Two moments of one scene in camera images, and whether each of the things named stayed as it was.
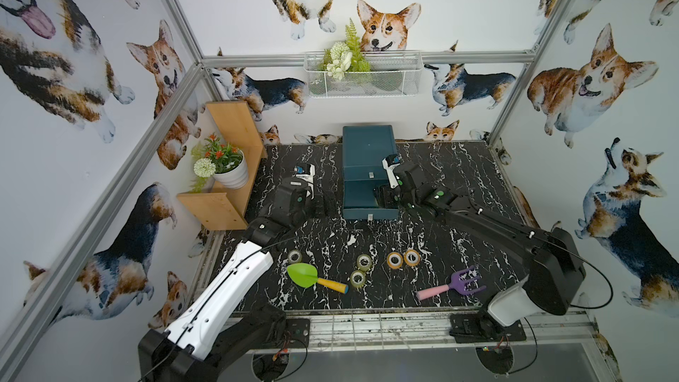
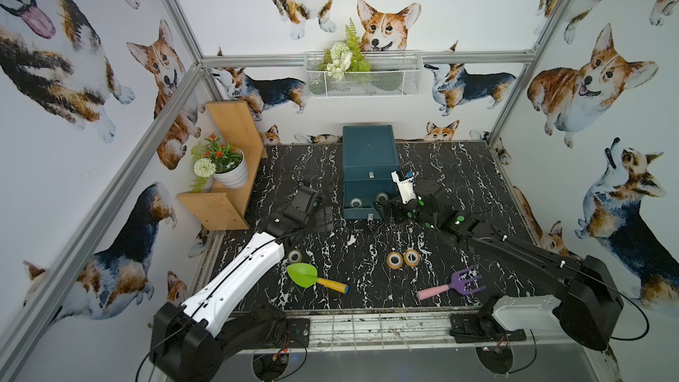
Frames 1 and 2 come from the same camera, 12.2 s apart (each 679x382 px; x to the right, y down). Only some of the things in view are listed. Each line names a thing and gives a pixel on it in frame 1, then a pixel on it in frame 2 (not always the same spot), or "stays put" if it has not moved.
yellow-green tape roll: [294, 256] stays put
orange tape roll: [412, 257] stays put
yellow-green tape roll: [364, 262] -> [356, 202]
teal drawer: [359, 194] stays put
